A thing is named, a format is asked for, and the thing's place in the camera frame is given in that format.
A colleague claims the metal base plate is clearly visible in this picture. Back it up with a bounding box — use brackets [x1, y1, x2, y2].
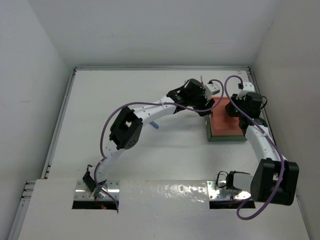
[73, 180, 120, 201]
[206, 180, 251, 202]

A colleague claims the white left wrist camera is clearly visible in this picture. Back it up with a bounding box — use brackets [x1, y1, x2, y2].
[204, 83, 221, 99]

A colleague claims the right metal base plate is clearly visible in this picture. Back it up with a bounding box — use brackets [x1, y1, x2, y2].
[206, 180, 251, 202]

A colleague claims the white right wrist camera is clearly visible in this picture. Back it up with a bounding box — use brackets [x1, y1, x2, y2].
[238, 82, 256, 95]

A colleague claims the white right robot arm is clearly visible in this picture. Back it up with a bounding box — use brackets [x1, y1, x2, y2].
[225, 89, 300, 206]

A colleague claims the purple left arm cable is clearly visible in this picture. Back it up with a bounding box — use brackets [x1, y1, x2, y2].
[92, 79, 228, 210]

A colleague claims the green drawer box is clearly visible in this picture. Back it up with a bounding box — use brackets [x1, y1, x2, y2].
[204, 115, 247, 142]

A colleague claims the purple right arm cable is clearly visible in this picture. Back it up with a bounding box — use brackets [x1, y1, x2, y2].
[224, 74, 286, 221]

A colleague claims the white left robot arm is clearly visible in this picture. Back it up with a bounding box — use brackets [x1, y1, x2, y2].
[82, 78, 224, 193]

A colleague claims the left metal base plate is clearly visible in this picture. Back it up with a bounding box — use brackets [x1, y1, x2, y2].
[73, 180, 120, 201]

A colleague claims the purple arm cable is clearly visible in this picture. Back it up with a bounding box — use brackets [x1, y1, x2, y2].
[92, 79, 228, 210]
[224, 74, 286, 221]

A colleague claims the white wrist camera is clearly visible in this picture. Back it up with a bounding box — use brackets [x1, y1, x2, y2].
[204, 83, 221, 99]
[238, 82, 256, 95]

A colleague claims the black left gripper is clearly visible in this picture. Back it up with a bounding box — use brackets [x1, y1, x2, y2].
[187, 87, 214, 116]

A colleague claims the white front cover board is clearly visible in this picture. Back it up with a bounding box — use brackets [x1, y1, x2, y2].
[19, 178, 309, 240]

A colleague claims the salmon red drawer box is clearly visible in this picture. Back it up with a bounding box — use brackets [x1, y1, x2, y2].
[207, 97, 244, 137]

